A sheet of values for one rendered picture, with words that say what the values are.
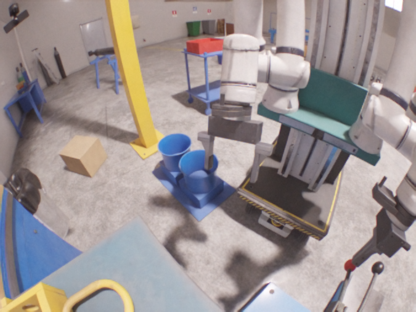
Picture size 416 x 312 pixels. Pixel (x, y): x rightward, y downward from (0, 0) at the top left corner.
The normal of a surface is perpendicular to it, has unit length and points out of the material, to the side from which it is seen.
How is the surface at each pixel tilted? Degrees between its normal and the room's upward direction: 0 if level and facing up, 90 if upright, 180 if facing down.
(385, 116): 68
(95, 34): 90
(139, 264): 0
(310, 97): 90
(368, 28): 90
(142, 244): 0
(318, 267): 0
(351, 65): 90
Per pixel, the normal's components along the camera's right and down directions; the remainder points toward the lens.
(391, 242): -0.71, 0.22
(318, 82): -0.62, 0.57
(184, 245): -0.05, -0.72
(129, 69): 0.68, 0.48
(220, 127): -0.50, 0.27
